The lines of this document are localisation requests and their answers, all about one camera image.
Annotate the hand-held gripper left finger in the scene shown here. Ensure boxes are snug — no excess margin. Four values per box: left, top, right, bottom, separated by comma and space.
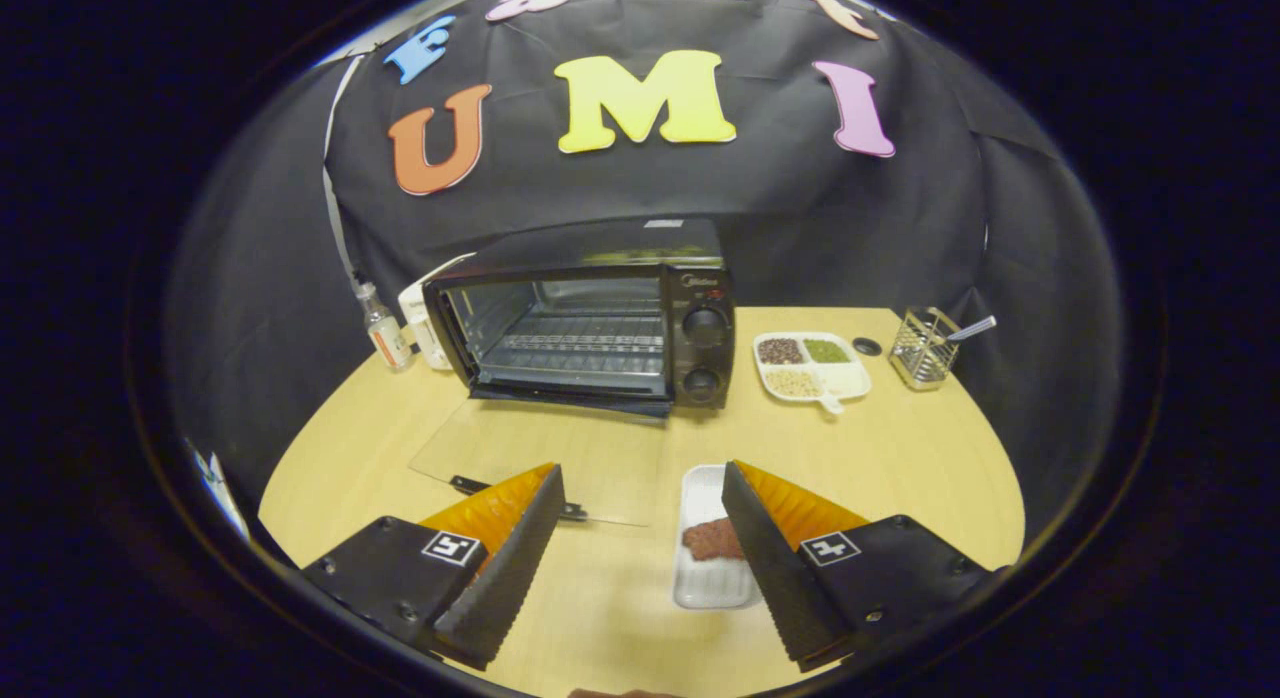
300, 463, 567, 671

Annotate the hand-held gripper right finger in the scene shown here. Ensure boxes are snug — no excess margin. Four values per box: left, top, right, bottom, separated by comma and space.
722, 460, 1001, 674

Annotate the reddish brown meat slice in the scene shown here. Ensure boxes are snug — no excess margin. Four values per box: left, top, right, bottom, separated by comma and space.
681, 518, 747, 562

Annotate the black toaster oven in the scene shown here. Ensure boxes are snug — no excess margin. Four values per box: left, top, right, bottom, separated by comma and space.
408, 216, 738, 527

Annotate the white ribbed food tray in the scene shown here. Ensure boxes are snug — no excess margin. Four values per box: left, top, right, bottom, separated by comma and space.
673, 464, 761, 610

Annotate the white divided plate with beans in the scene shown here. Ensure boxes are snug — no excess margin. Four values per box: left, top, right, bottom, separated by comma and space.
752, 331, 873, 415

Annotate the small clear bottle orange label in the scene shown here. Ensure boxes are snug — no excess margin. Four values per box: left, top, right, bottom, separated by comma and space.
355, 281, 413, 372

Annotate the white container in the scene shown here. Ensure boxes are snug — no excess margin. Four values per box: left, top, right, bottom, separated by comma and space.
398, 253, 476, 371

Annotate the metal wire cutlery holder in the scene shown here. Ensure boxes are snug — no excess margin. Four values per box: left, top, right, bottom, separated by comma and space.
888, 306, 961, 392

